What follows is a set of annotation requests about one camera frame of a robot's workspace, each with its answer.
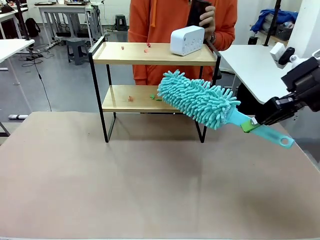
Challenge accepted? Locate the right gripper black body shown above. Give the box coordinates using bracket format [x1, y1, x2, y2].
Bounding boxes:
[281, 56, 320, 113]

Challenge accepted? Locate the teal microfiber duster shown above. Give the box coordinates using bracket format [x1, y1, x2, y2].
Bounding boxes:
[156, 69, 295, 150]

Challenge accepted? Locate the black smartphone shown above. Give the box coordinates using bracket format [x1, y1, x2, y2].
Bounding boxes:
[186, 0, 211, 29]

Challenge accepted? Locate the person left forearm orange sleeve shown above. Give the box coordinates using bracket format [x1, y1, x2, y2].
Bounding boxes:
[212, 31, 236, 52]

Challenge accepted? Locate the person left hand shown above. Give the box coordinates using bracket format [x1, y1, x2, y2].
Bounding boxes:
[199, 5, 216, 38]

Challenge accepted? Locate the white side table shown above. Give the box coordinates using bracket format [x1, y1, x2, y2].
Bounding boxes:
[217, 43, 293, 105]

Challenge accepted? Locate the black crate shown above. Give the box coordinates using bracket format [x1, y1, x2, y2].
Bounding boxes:
[275, 23, 294, 41]

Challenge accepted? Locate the black stand pole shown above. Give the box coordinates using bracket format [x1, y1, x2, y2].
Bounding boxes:
[263, 0, 283, 47]
[15, 0, 32, 41]

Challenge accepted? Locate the blue cloth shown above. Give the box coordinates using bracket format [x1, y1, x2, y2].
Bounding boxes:
[249, 8, 300, 33]

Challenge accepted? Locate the white cube power strip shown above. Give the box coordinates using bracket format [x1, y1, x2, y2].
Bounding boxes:
[170, 25, 206, 57]

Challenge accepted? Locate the person orange hoodie torso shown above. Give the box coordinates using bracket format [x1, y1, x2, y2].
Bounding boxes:
[127, 0, 238, 87]

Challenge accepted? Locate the dark step stool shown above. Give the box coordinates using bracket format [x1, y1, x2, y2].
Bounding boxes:
[114, 14, 129, 32]

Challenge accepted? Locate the grey plastic stool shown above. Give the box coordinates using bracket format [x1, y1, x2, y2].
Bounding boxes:
[65, 37, 91, 66]

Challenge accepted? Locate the white workbench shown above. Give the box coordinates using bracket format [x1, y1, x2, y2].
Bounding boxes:
[33, 1, 104, 49]

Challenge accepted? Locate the black backpack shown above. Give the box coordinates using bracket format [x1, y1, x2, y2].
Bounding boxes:
[24, 17, 42, 38]

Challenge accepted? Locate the white desk with legs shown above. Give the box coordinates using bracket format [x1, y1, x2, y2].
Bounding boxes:
[0, 38, 36, 120]

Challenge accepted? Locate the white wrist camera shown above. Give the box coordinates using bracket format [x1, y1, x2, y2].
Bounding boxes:
[269, 41, 307, 71]

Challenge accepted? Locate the black frame wooden two-tier shelf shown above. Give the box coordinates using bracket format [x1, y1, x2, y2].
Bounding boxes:
[87, 35, 222, 144]

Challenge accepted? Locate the black floor cable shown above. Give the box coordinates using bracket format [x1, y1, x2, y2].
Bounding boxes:
[31, 49, 53, 112]

